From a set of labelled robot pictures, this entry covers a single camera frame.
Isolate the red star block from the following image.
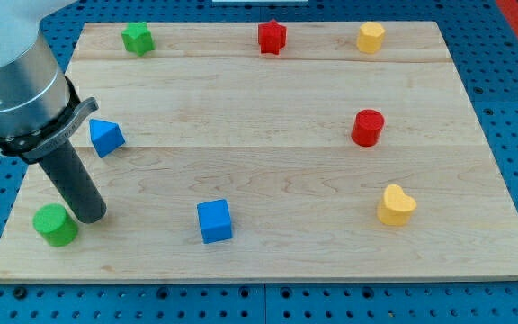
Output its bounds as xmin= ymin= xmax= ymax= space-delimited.
xmin=257 ymin=19 xmax=287 ymax=55

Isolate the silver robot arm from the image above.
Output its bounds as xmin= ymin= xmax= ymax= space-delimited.
xmin=0 ymin=0 xmax=72 ymax=138

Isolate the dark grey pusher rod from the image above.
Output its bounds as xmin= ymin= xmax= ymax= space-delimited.
xmin=39 ymin=141 xmax=107 ymax=224

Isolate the blue cube block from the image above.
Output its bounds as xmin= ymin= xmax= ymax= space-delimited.
xmin=197 ymin=199 xmax=233 ymax=244

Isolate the green star block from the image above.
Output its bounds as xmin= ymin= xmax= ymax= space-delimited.
xmin=121 ymin=22 xmax=156 ymax=57

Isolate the blue triangle block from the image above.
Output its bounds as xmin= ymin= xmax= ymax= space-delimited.
xmin=89 ymin=119 xmax=125 ymax=158

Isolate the wooden board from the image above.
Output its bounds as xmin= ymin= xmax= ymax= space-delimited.
xmin=0 ymin=21 xmax=518 ymax=284

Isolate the yellow hexagon block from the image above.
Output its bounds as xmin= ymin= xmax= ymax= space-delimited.
xmin=356 ymin=22 xmax=386 ymax=54

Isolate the yellow heart block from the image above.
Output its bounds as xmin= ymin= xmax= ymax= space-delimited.
xmin=377 ymin=184 xmax=417 ymax=226

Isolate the red cylinder block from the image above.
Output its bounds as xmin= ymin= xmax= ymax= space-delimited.
xmin=351 ymin=109 xmax=385 ymax=147

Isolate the green cylinder block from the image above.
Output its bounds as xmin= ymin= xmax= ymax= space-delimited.
xmin=32 ymin=203 xmax=78 ymax=248

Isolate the black and silver clamp bracket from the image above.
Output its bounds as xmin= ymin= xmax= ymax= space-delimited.
xmin=0 ymin=77 xmax=99 ymax=164

